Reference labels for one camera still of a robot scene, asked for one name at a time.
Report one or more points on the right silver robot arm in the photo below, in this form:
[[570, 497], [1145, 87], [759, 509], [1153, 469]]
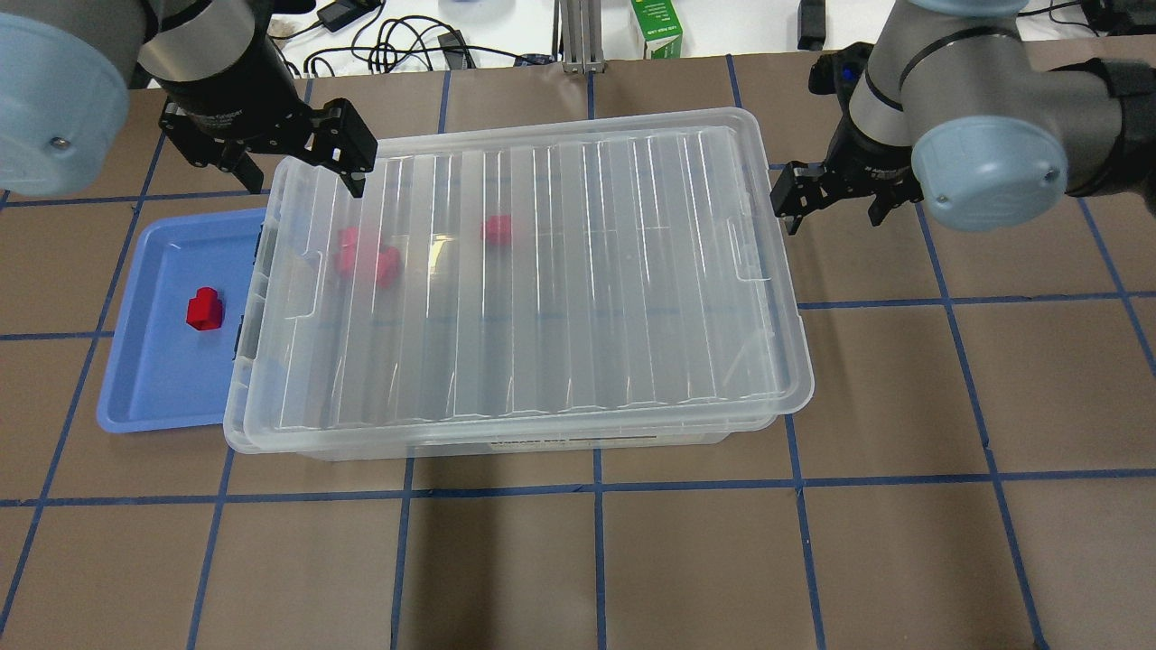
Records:
[[946, 109]]

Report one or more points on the green white carton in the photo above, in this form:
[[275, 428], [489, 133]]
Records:
[[658, 29]]

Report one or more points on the red block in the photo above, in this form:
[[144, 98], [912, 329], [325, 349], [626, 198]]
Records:
[[346, 258], [497, 230], [205, 309], [387, 268]]

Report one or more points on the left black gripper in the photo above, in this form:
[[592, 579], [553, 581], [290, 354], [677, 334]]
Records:
[[228, 93]]

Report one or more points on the clear plastic box lid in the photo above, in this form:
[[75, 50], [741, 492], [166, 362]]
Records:
[[712, 158]]

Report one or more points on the red block in box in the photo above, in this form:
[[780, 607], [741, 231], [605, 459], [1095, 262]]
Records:
[[346, 258]]

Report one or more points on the blue plastic tray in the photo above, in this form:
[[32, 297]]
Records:
[[162, 374]]

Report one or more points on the clear plastic storage box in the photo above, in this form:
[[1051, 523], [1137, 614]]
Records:
[[593, 327]]

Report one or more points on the black power adapter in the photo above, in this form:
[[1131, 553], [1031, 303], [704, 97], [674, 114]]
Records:
[[337, 15]]

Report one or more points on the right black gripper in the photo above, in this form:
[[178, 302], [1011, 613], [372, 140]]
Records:
[[865, 159]]

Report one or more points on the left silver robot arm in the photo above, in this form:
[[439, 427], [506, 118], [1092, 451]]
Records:
[[68, 67]]

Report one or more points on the aluminium frame post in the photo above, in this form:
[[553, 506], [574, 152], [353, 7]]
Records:
[[578, 37]]

